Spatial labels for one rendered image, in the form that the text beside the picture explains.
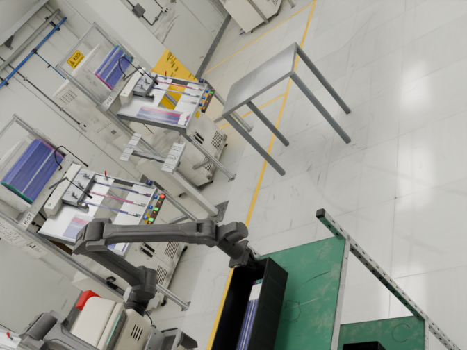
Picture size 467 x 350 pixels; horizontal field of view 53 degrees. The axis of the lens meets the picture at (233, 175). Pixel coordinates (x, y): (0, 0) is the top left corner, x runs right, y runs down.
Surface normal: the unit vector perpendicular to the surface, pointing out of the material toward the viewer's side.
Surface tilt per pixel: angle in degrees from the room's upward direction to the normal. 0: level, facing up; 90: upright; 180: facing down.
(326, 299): 0
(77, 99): 90
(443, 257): 0
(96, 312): 42
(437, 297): 0
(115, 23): 90
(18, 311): 90
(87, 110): 90
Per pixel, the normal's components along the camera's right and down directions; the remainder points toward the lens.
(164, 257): 0.71, -0.30
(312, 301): -0.65, -0.62
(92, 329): 0.00, -0.68
